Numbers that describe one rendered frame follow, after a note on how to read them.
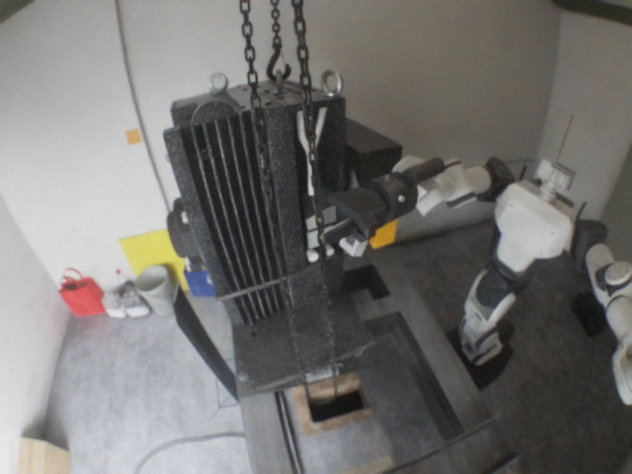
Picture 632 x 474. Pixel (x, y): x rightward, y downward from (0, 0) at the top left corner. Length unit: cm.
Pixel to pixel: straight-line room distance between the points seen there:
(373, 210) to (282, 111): 32
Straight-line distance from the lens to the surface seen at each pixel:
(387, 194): 51
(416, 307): 141
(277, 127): 67
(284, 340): 100
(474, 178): 93
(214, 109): 63
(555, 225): 96
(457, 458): 118
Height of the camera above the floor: 175
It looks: 39 degrees down
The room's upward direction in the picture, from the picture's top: 3 degrees counter-clockwise
